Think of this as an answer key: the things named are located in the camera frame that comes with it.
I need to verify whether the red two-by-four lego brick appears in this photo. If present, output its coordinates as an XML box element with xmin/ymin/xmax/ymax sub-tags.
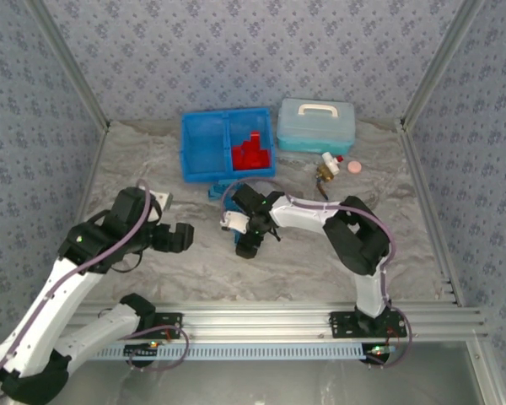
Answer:
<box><xmin>246</xmin><ymin>143</ymin><xmax>272</xmax><ymax>170</ymax></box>

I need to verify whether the white bottle red cap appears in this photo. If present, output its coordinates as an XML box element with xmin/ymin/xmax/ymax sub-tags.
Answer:
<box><xmin>320</xmin><ymin>152</ymin><xmax>345</xmax><ymax>172</ymax></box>

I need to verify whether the aluminium mounting rail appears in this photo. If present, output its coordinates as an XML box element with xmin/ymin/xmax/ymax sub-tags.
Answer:
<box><xmin>65</xmin><ymin>300</ymin><xmax>490</xmax><ymax>343</ymax></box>

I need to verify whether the aluminium frame post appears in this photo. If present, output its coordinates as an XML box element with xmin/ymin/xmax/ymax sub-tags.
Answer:
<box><xmin>466</xmin><ymin>337</ymin><xmax>506</xmax><ymax>405</ymax></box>
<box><xmin>24</xmin><ymin>0</ymin><xmax>111</xmax><ymax>132</ymax></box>
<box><xmin>399</xmin><ymin>0</ymin><xmax>487</xmax><ymax>127</ymax></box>

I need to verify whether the teal clear storage box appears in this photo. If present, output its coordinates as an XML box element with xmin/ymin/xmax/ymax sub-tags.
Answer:
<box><xmin>277</xmin><ymin>98</ymin><xmax>358</xmax><ymax>154</ymax></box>

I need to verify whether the dark blue lego brick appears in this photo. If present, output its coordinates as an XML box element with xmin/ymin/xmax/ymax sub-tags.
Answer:
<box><xmin>207</xmin><ymin>182</ymin><xmax>234</xmax><ymax>204</ymax></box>

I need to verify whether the blue plastic bin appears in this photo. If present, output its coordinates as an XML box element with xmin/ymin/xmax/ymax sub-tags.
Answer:
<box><xmin>225</xmin><ymin>107</ymin><xmax>278</xmax><ymax>178</ymax></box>
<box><xmin>180</xmin><ymin>111</ymin><xmax>231</xmax><ymax>183</ymax></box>

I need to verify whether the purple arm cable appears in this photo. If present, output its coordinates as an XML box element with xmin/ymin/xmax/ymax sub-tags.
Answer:
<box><xmin>0</xmin><ymin>179</ymin><xmax>161</xmax><ymax>400</ymax></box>
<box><xmin>219</xmin><ymin>176</ymin><xmax>414</xmax><ymax>370</ymax></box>

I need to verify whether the light blue slotted cable duct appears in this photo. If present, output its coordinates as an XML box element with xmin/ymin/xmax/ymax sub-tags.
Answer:
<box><xmin>90</xmin><ymin>340</ymin><xmax>369</xmax><ymax>362</ymax></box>

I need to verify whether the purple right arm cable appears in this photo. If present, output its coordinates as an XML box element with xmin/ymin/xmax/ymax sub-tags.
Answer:
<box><xmin>219</xmin><ymin>176</ymin><xmax>414</xmax><ymax>370</ymax></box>

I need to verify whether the small controller board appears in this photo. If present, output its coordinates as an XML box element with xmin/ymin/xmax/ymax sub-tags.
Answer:
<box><xmin>124</xmin><ymin>340</ymin><xmax>161</xmax><ymax>360</ymax></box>
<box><xmin>364</xmin><ymin>343</ymin><xmax>394</xmax><ymax>365</ymax></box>

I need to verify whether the aluminium side rail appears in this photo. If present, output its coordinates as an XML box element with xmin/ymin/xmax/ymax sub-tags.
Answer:
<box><xmin>398</xmin><ymin>121</ymin><xmax>465</xmax><ymax>308</ymax></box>
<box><xmin>73</xmin><ymin>126</ymin><xmax>110</xmax><ymax>305</ymax></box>

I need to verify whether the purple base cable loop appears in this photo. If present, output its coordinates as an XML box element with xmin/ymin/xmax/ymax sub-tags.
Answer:
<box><xmin>126</xmin><ymin>324</ymin><xmax>191</xmax><ymax>373</ymax></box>

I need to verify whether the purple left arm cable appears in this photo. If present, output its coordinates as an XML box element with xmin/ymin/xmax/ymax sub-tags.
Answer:
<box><xmin>0</xmin><ymin>179</ymin><xmax>161</xmax><ymax>400</ymax></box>

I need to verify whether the brass valve fitting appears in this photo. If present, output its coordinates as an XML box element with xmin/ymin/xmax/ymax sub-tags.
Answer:
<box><xmin>313</xmin><ymin>162</ymin><xmax>335</xmax><ymax>200</ymax></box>

